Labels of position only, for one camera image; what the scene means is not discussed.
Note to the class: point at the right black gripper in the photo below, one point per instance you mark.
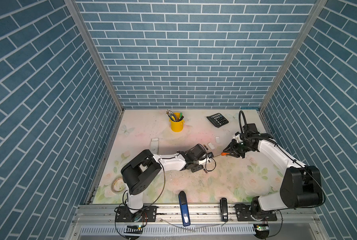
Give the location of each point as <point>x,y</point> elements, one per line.
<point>232,149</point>

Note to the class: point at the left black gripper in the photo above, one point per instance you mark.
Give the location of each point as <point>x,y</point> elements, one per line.
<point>197,169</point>

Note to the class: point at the orange black handled screwdriver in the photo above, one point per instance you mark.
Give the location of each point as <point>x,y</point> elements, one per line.
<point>221,155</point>

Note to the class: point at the white remote control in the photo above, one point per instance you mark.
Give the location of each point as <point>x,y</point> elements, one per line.
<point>154,145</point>

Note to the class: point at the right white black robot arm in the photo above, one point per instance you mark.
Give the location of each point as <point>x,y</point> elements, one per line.
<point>301,183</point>

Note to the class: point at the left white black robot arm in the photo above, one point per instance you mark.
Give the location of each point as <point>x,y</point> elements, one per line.
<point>140,172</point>

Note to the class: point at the yellow metal pen cup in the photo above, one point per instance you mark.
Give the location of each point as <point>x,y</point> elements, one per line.
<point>177,126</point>

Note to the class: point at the black desk calculator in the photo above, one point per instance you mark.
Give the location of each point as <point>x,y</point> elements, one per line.
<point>218,120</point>

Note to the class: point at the bundle of pencils in cup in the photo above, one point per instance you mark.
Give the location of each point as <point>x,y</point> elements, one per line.
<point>171,115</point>

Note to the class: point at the roll of clear tape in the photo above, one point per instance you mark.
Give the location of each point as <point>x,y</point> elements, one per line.
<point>117,185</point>

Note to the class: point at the blue black clamp handle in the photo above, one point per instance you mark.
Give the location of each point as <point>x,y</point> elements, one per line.
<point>184,209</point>

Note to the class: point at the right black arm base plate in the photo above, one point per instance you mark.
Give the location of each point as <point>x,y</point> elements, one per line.
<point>256,213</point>

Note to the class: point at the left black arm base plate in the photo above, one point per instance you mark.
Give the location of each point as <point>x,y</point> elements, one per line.
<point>135,213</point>

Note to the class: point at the aluminium front rail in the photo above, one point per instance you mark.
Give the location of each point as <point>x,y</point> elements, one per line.
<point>198,214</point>

